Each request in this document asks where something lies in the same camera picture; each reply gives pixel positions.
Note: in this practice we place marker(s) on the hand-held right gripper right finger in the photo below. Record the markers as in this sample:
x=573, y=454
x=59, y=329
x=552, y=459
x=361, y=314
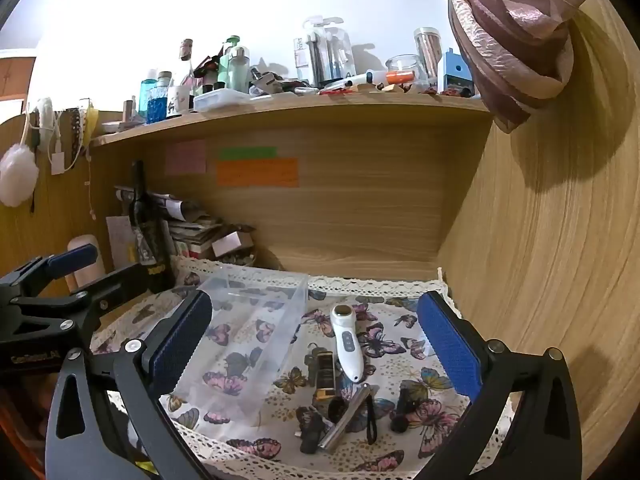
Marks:
x=445, y=345

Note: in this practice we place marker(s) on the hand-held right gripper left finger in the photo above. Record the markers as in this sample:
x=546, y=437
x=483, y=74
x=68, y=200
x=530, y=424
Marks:
x=177, y=347

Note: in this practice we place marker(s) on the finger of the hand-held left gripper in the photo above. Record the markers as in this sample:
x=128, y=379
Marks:
x=75, y=258
x=132, y=276

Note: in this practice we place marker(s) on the clear plastic storage container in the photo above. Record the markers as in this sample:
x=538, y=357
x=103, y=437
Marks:
x=260, y=320

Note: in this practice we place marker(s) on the white handheld facial device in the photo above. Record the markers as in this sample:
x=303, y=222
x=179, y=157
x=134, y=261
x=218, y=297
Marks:
x=346, y=342

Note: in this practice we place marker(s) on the black and gold lighter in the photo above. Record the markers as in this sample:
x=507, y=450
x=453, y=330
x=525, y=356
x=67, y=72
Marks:
x=325, y=375

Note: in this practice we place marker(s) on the black clip-shaped gadget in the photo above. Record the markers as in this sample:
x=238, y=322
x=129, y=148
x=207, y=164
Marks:
x=310, y=430

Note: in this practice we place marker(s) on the beige cylinder cup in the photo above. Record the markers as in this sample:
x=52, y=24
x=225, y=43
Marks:
x=86, y=247

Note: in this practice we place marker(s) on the white paper card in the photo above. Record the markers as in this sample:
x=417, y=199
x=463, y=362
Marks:
x=118, y=240

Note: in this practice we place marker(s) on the dark wine bottle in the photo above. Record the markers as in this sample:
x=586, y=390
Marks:
x=147, y=230

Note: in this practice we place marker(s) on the butterfly print lace tablecloth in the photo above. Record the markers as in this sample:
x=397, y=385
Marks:
x=390, y=310

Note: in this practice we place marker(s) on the stack of books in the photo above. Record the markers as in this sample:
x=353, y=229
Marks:
x=192, y=232

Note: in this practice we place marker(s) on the white hanging tag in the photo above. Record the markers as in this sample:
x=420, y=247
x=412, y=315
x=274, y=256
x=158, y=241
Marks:
x=57, y=161

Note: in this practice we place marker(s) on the small white cardboard box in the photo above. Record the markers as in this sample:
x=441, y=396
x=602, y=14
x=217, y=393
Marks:
x=226, y=245

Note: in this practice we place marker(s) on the white fluffy pompom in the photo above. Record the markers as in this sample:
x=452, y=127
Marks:
x=17, y=172

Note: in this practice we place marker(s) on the pink sticky note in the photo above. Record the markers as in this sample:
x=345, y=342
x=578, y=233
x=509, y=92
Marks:
x=185, y=157

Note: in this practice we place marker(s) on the lace ribbon bundle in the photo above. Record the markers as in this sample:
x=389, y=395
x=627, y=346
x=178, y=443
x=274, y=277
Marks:
x=77, y=125

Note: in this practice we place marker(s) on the orange sticky note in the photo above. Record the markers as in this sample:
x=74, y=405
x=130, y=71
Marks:
x=257, y=172

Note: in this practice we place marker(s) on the green sticky note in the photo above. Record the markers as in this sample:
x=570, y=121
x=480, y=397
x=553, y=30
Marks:
x=247, y=152

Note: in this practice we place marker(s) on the blue liquid bottle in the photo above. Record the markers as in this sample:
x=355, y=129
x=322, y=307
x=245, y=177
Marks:
x=157, y=102

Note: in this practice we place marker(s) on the white mug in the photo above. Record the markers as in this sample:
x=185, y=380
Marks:
x=179, y=101

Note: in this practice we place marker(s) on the flat white plastic box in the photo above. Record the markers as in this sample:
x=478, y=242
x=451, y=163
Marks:
x=220, y=100

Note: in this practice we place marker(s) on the glass bottle with brown cap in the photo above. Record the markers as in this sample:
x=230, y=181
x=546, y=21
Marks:
x=186, y=57

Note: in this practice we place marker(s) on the green plastic bottle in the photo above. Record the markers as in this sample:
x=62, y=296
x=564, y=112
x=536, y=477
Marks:
x=235, y=67

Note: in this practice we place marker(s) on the wooden shelf board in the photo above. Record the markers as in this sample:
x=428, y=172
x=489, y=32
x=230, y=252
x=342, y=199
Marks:
x=300, y=110

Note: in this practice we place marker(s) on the blue box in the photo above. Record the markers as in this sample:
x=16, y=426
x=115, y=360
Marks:
x=454, y=76

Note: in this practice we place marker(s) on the white marker tube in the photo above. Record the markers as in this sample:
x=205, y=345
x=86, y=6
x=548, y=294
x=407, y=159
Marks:
x=352, y=80

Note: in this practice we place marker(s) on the glass jar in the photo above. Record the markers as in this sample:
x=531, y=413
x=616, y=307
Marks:
x=405, y=66

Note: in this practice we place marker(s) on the tall clear cylinder container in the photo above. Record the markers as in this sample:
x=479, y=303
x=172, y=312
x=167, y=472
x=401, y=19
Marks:
x=428, y=52

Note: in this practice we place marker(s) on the clear blister package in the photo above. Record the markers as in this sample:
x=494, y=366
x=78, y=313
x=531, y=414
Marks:
x=327, y=55

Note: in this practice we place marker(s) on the pink crumpled cloth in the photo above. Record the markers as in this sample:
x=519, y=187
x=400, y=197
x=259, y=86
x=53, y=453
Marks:
x=510, y=35

